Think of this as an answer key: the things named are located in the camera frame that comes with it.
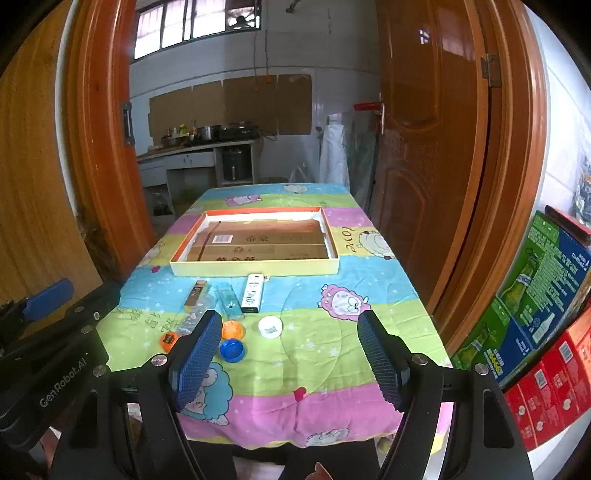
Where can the cartoon sheep printed tablecloth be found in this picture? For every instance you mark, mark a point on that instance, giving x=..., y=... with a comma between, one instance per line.
x=300, y=344

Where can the group of condiment bottles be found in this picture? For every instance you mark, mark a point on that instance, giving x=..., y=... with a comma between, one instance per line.
x=182, y=130

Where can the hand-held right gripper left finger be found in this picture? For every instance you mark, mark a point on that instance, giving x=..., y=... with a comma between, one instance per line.
x=198, y=364

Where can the grey kitchen counter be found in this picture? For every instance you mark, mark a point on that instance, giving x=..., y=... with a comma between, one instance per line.
x=194, y=159

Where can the green beer carton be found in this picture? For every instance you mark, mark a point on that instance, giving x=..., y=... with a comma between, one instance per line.
x=535, y=295

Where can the red paper strip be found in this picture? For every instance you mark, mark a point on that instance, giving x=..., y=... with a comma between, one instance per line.
x=367, y=106

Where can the dark frying pan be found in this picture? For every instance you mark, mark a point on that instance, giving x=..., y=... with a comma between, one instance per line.
x=171, y=141

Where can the orange wooden door jamb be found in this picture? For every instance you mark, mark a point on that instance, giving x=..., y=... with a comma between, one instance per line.
x=101, y=161
x=512, y=184

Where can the translucent orange bottle cap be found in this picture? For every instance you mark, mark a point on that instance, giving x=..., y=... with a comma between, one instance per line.
x=233, y=330

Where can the orange cap with black insert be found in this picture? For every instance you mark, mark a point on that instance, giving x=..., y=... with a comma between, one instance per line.
x=168, y=340

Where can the metal door hinge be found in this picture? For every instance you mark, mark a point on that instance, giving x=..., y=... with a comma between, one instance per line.
x=490, y=70

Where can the orange wooden door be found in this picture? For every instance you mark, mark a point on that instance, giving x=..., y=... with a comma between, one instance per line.
x=429, y=138

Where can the barred window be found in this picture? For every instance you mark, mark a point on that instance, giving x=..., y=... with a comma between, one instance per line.
x=184, y=23

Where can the red carton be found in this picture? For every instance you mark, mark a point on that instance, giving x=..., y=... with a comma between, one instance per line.
x=554, y=392

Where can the shallow orange-rimmed box tray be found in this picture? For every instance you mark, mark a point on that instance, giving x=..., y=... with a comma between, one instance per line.
x=254, y=268

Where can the dark green air fryer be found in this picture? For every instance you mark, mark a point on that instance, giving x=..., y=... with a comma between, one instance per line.
x=236, y=165

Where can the black induction cooker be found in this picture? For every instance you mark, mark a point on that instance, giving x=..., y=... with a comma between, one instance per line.
x=238, y=134

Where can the clear plastic tube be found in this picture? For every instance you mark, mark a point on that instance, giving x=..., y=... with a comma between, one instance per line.
x=190, y=323

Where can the clear plastic sheet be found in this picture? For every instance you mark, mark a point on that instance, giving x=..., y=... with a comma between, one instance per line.
x=364, y=170

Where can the long white box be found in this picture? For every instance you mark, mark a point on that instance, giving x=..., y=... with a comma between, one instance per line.
x=252, y=291

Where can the white woven sack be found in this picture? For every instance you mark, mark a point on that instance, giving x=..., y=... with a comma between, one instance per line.
x=333, y=154

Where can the metal strike plate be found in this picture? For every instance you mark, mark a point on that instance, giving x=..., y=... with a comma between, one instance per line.
x=127, y=122

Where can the white bottle cap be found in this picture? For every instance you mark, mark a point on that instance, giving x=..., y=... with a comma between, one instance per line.
x=270, y=326

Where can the blue bottle cap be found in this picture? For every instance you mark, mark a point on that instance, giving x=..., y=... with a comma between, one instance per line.
x=233, y=350

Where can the brown cardboard wall sheets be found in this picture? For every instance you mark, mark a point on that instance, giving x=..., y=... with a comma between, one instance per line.
x=240, y=104

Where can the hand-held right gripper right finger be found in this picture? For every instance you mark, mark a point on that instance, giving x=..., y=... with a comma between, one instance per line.
x=379, y=364

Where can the translucent plastic bag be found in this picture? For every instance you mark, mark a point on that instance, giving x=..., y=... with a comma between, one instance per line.
x=302, y=174

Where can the steel cooking pot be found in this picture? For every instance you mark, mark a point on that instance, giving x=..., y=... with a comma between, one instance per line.
x=208, y=132

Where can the printed brown cardboard sheet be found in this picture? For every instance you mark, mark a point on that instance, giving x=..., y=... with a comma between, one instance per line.
x=277, y=244

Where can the small brown gold box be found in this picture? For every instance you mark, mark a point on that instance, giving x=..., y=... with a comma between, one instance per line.
x=195, y=294

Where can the light blue rectangular box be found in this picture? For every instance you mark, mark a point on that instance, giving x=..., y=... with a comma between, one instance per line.
x=227, y=302

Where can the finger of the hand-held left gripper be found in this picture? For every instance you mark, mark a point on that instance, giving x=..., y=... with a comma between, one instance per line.
x=48, y=297
x=92, y=307

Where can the dry straw bundle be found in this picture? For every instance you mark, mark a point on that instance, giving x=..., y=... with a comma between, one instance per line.
x=99, y=244

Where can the window exhaust fan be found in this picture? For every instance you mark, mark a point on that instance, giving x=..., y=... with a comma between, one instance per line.
x=242, y=22

